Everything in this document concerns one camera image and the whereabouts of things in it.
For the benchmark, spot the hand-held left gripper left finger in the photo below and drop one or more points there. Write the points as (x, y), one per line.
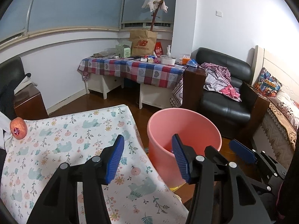
(114, 161)

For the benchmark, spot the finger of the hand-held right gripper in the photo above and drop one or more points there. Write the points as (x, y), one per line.
(216, 154)
(243, 151)

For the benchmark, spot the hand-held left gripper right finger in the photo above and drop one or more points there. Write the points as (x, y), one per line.
(181, 158)

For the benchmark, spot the pink plastic bin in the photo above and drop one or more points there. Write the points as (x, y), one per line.
(182, 126)

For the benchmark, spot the quilted beige mattress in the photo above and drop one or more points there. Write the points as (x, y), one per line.
(268, 130)

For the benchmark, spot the dark wooden cabinet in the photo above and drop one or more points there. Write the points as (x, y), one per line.
(193, 88)
(255, 112)

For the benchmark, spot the black leather armchair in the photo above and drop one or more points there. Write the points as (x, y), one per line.
(222, 107)

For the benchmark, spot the pink patterned garment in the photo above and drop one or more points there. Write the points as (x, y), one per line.
(231, 93)

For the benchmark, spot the brown patterned hanging cloth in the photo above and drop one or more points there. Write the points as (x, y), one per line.
(176, 94)

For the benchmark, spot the comic print pillow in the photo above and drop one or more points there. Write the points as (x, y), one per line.
(267, 82)

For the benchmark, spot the clothes pile on armchair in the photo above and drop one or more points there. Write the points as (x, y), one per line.
(215, 79)

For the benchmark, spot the beige headboard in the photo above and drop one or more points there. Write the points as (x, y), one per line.
(280, 67)

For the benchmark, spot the plaid tablecloth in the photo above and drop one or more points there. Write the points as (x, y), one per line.
(140, 71)

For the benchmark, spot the blue plastic bag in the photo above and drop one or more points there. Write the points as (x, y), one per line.
(192, 63)

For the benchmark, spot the white bowl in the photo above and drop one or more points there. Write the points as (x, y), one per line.
(168, 60)

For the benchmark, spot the orange box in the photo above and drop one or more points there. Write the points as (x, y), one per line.
(184, 59)

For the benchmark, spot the red apple with sticker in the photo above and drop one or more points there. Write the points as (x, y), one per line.
(19, 127)

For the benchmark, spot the wooden side cabinet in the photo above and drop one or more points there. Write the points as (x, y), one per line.
(30, 105)

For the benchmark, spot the small white box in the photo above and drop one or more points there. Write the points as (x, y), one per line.
(147, 59)

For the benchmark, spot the clear plastic container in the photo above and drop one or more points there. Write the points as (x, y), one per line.
(110, 51)

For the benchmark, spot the pale green carton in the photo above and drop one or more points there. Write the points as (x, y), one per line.
(125, 51)

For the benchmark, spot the red packet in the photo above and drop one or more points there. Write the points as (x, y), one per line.
(158, 50)

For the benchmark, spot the white garment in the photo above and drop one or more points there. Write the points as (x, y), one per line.
(2, 123)

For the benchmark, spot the white cloth with black trim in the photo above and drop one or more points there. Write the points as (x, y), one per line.
(25, 82)

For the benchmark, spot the brown paper bag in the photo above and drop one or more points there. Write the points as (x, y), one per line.
(142, 43)

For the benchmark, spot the black leather sofa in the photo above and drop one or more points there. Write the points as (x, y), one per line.
(11, 70)

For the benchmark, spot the window vent grille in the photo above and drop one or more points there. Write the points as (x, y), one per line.
(140, 25)

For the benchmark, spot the wooden coat rack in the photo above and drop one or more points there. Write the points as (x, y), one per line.
(153, 19)

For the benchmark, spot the white hanging cloth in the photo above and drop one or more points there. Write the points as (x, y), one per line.
(149, 2)

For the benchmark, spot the white wall switch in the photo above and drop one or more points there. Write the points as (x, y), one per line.
(218, 13)

